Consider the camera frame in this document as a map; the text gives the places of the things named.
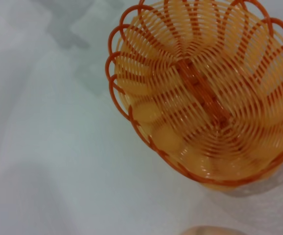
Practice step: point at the orange woven plastic basket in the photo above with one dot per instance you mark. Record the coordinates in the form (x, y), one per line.
(205, 102)

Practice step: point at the pale oval bread roll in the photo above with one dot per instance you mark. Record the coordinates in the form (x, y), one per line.
(206, 231)

